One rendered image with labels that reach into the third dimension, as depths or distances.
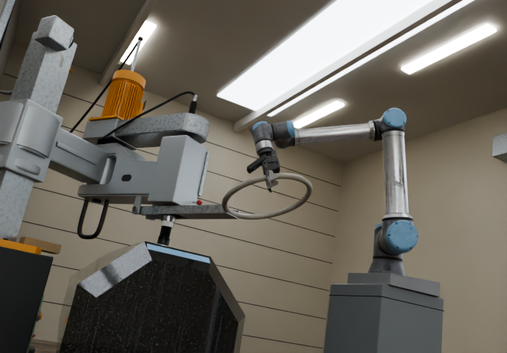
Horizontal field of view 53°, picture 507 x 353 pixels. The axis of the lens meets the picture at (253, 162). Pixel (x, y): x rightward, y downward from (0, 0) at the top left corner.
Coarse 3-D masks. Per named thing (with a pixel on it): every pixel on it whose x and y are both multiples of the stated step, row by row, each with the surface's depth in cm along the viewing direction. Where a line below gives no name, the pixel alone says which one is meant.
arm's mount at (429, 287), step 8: (352, 280) 258; (360, 280) 253; (368, 280) 247; (376, 280) 242; (384, 280) 238; (392, 280) 235; (400, 280) 237; (408, 280) 239; (416, 280) 242; (424, 280) 244; (408, 288) 238; (416, 288) 240; (424, 288) 243; (432, 288) 245
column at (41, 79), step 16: (32, 48) 303; (48, 48) 297; (32, 64) 297; (48, 64) 297; (64, 64) 306; (32, 80) 291; (48, 80) 296; (64, 80) 306; (16, 96) 293; (32, 96) 287; (48, 96) 296; (0, 176) 272; (16, 176) 277; (0, 192) 269; (16, 192) 277; (0, 208) 268; (16, 208) 277; (0, 224) 268; (16, 224) 276
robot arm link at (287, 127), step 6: (276, 126) 259; (282, 126) 259; (288, 126) 259; (276, 132) 258; (282, 132) 258; (288, 132) 258; (294, 132) 259; (276, 138) 260; (282, 138) 261; (288, 138) 262
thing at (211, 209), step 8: (136, 208) 303; (144, 208) 304; (152, 208) 301; (160, 208) 298; (168, 208) 294; (176, 208) 291; (184, 208) 288; (192, 208) 285; (200, 208) 282; (208, 208) 279; (216, 208) 276; (152, 216) 313; (160, 216) 310; (184, 216) 295; (192, 216) 292; (200, 216) 290; (208, 216) 287; (216, 216) 284; (224, 216) 281; (232, 216) 278
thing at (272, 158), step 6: (264, 150) 253; (270, 150) 254; (270, 156) 254; (276, 156) 253; (264, 162) 249; (270, 162) 250; (276, 162) 250; (270, 168) 249; (276, 168) 249; (264, 174) 252
